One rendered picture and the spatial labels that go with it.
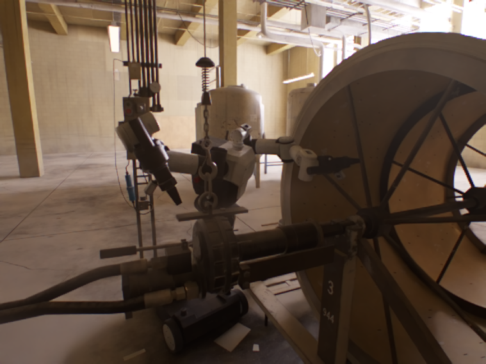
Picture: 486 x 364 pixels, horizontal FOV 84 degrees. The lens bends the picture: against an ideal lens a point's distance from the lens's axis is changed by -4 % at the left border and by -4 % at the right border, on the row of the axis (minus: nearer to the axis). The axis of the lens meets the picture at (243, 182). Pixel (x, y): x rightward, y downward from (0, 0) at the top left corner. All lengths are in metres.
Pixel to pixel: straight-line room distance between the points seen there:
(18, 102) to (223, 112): 6.04
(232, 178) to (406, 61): 0.89
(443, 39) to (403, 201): 1.91
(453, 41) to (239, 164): 0.94
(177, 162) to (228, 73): 9.10
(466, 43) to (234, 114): 4.72
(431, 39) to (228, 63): 9.19
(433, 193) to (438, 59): 2.22
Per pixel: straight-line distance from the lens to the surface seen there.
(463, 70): 1.24
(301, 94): 6.97
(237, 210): 1.02
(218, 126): 5.67
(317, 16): 9.40
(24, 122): 9.70
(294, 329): 1.89
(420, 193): 3.18
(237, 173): 1.34
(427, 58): 1.32
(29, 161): 9.74
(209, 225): 0.97
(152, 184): 0.94
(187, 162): 1.18
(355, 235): 1.33
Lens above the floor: 1.38
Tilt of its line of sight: 11 degrees down
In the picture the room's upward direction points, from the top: straight up
